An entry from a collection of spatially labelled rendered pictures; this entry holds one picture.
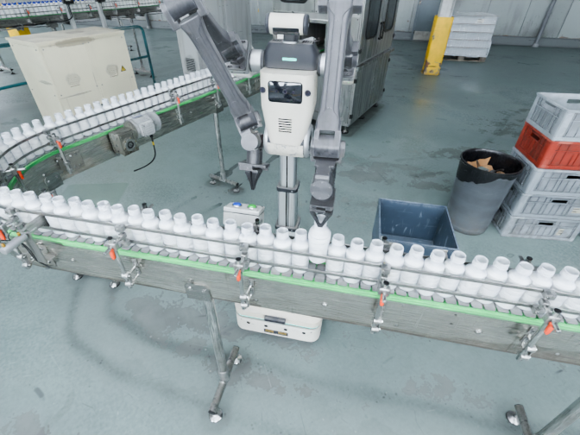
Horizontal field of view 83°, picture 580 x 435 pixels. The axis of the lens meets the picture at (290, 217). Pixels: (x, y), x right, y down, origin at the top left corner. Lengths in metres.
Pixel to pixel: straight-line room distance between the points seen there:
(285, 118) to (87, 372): 1.78
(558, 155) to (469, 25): 7.42
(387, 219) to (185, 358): 1.40
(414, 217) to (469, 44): 8.82
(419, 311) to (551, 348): 0.42
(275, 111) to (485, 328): 1.12
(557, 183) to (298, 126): 2.29
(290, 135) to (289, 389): 1.35
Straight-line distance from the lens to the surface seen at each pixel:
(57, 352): 2.52
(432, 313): 1.19
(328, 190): 0.82
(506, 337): 1.32
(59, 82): 4.86
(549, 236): 3.58
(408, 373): 2.18
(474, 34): 10.31
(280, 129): 1.50
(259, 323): 2.06
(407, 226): 1.75
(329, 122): 0.85
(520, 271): 1.15
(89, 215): 1.36
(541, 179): 3.16
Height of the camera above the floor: 1.83
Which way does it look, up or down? 37 degrees down
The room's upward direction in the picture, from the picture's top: 1 degrees clockwise
